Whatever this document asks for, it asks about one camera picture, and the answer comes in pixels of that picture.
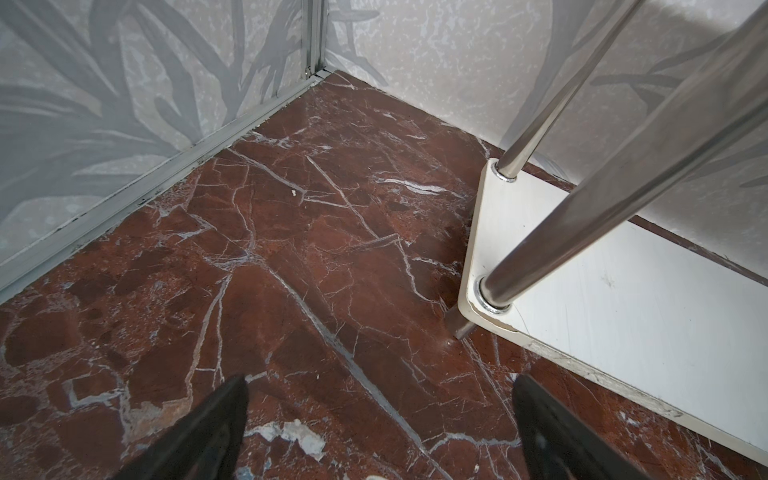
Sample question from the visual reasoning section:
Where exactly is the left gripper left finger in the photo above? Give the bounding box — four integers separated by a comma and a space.
114, 375, 249, 479

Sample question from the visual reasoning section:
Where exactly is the white two-tier shelf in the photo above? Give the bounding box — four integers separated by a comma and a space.
447, 6, 767, 464

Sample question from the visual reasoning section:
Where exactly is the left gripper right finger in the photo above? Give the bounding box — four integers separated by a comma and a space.
512, 375, 648, 479

